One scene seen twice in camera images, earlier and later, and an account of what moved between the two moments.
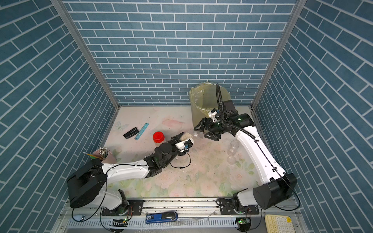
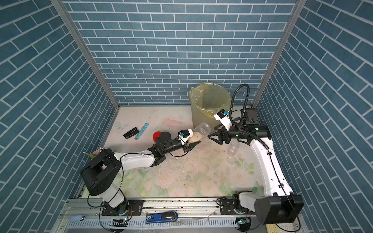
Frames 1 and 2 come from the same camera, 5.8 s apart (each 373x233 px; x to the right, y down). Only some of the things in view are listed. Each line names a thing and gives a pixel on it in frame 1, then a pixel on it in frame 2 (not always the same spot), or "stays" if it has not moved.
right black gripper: (202, 128) to (223, 132)
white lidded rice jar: (234, 145) stays
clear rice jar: (195, 134) stays
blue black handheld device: (161, 217) stays
